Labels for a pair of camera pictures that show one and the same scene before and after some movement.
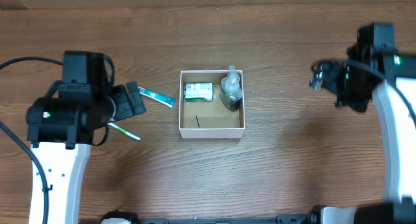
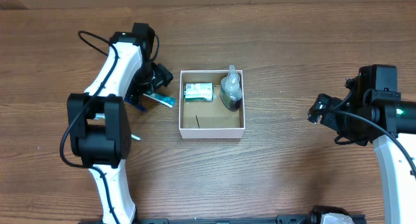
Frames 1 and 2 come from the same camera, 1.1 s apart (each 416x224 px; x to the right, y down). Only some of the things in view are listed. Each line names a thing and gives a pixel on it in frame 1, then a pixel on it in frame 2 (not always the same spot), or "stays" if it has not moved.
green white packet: [199, 92] stays
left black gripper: [129, 100] → [140, 96]
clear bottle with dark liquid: [231, 92] stays
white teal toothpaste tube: [157, 97] stays
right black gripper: [329, 80] → [324, 110]
